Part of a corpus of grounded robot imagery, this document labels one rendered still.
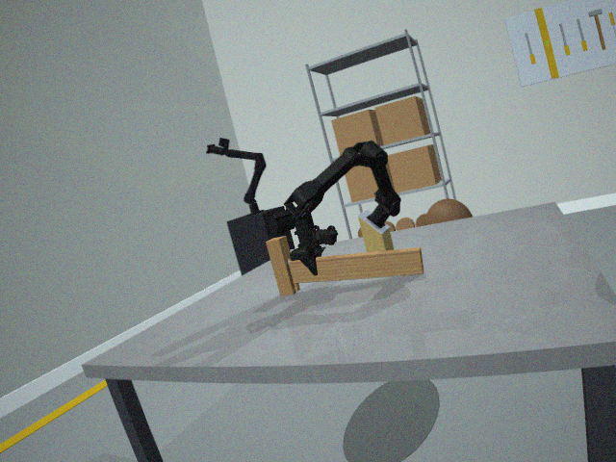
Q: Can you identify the brown wooden post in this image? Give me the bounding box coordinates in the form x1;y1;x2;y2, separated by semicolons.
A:
266;236;300;296

